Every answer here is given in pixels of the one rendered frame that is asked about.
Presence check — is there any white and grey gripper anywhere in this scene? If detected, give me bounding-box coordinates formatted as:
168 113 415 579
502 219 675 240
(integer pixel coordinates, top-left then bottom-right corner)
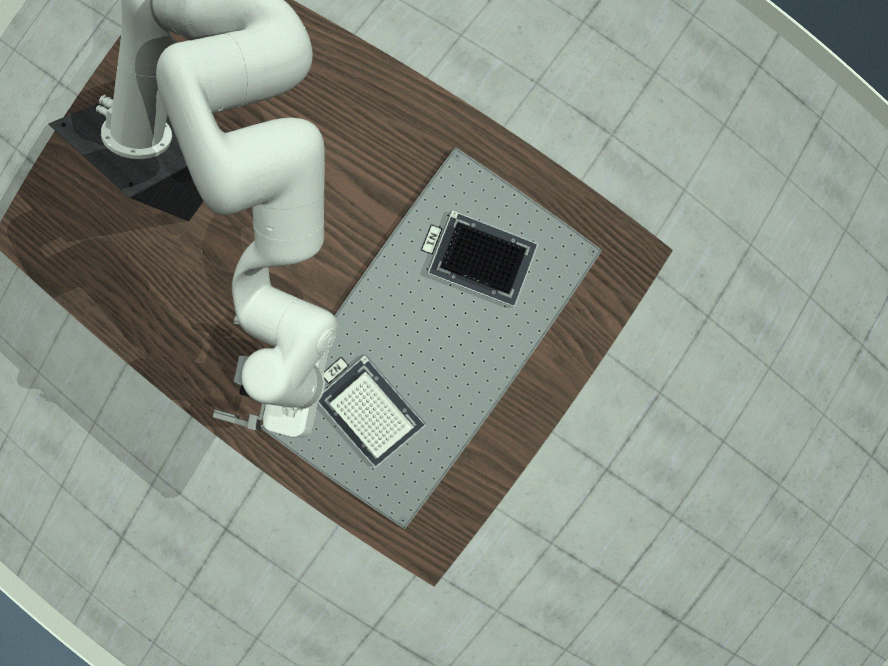
213 350 329 437

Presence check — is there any dark grey rectangular frame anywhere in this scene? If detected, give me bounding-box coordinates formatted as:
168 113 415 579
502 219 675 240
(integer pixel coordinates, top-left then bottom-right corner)
428 210 538 307

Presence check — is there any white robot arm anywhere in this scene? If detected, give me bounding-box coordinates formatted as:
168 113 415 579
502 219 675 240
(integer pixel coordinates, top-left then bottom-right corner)
96 0 338 418

